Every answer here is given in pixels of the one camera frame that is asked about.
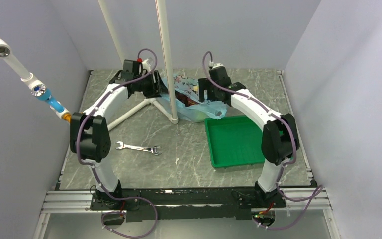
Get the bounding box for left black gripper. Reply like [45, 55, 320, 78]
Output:
[135, 70, 171, 99]

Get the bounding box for light blue plastic bag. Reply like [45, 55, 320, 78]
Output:
[173, 74, 227, 122]

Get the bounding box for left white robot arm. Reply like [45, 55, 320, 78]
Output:
[70, 58, 165, 209]

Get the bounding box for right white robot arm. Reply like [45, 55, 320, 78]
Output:
[198, 62, 300, 207]

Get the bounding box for dark fake grapes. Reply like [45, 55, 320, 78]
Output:
[176, 93, 199, 107]

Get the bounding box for white PVC pipe stand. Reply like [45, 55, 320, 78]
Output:
[108, 0, 179, 130]

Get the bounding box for silver combination wrench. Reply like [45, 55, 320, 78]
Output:
[115, 141, 162, 156]

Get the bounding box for green plastic tray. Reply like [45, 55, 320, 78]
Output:
[204, 116, 265, 168]

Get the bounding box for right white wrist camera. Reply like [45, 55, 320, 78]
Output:
[211, 63, 224, 70]

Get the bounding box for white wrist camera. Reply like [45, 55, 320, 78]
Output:
[137, 58, 154, 76]
[211, 63, 224, 70]

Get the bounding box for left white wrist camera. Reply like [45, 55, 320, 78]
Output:
[137, 58, 154, 76]

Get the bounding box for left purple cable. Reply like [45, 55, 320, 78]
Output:
[76, 48, 159, 239]

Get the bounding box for purple cable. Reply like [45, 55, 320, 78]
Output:
[76, 48, 159, 239]
[202, 51, 324, 231]

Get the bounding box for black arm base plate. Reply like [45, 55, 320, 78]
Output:
[90, 186, 286, 224]

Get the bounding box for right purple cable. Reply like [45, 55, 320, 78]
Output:
[202, 51, 324, 231]

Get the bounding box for aluminium rail frame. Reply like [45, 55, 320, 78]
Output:
[34, 186, 340, 239]

